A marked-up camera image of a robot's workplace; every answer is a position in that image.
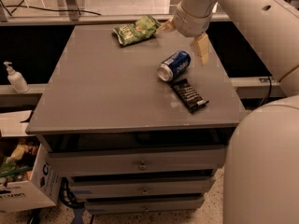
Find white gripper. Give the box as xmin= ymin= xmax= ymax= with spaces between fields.
xmin=157 ymin=3 xmax=215 ymax=64

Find black snack bar wrapper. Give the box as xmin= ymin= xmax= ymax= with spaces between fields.
xmin=171 ymin=78 xmax=208 ymax=113

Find bottom cabinet drawer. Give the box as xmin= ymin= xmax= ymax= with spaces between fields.
xmin=86 ymin=196 xmax=204 ymax=215

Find top cabinet drawer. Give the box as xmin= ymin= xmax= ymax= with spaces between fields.
xmin=46 ymin=146 xmax=225 ymax=176

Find green chip bag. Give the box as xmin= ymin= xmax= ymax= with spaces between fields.
xmin=113 ymin=15 xmax=161 ymax=46

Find blue pepsi can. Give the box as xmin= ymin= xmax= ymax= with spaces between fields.
xmin=157 ymin=50 xmax=191 ymax=82

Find white pump bottle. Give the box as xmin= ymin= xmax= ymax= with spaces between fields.
xmin=4 ymin=62 xmax=29 ymax=93

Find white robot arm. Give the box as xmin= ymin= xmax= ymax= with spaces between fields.
xmin=163 ymin=0 xmax=299 ymax=224

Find grey drawer cabinet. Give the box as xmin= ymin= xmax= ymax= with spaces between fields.
xmin=27 ymin=25 xmax=244 ymax=207

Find cabinet drawer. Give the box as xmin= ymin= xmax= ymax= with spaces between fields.
xmin=70 ymin=176 xmax=215 ymax=199
xmin=46 ymin=146 xmax=225 ymax=176
xmin=86 ymin=196 xmax=204 ymax=215

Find black cables under cabinet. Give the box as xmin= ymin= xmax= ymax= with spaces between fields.
xmin=59 ymin=177 xmax=86 ymax=210

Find black floor cable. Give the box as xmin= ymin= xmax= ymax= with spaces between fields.
xmin=0 ymin=0 xmax=102 ymax=17

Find white cardboard box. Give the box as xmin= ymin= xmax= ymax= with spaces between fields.
xmin=0 ymin=111 xmax=61 ymax=212

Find middle cabinet drawer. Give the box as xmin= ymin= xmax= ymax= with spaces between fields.
xmin=70 ymin=176 xmax=215 ymax=199

